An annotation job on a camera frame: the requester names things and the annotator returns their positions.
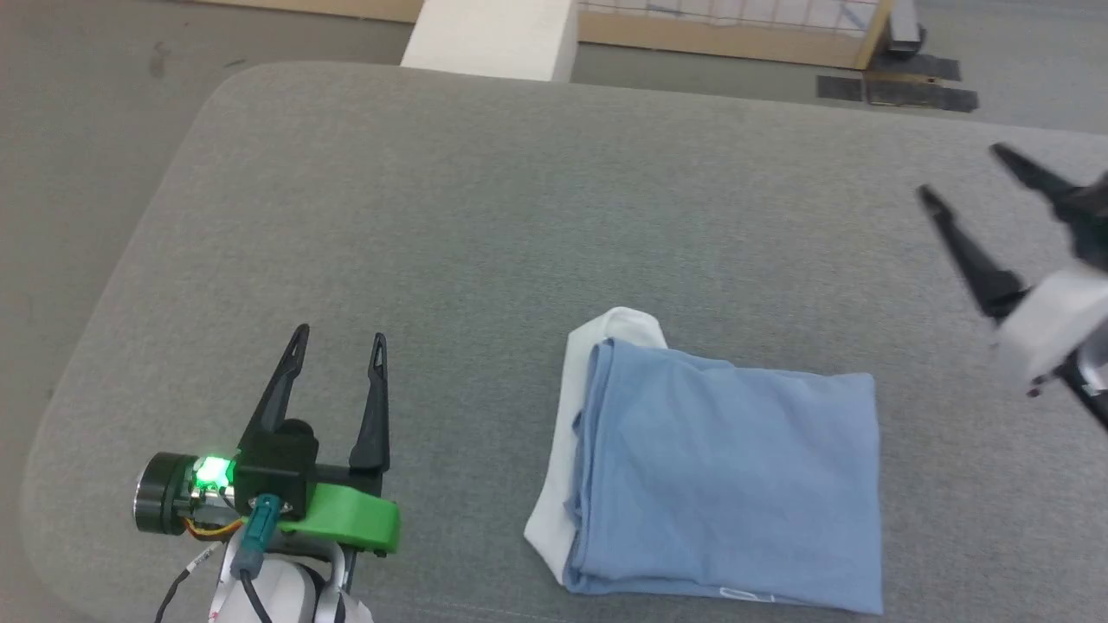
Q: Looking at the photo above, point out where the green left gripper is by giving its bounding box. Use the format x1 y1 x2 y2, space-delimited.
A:
132 324 401 555

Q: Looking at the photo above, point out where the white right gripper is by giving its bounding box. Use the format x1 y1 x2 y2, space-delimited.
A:
918 144 1108 395

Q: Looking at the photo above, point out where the light blue polo shirt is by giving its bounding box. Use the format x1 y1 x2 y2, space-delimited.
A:
524 307 886 615

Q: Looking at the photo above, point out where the black floor mat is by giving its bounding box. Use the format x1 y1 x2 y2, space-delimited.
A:
818 54 979 113

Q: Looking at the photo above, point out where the dark grey metal foot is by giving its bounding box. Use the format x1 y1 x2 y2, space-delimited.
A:
887 0 927 53

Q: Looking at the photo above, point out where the white block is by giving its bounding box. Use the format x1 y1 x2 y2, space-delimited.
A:
401 0 579 83

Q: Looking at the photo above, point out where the teal cable plug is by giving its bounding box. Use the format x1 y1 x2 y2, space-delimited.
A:
229 495 282 579

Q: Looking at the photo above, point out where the thin black cable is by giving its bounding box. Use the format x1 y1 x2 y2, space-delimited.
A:
156 545 274 623

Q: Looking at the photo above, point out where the wooden frame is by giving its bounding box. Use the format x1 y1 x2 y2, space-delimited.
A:
195 0 897 70

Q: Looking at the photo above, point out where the white wire mesh panel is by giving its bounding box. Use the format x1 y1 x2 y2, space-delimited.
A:
578 0 879 35

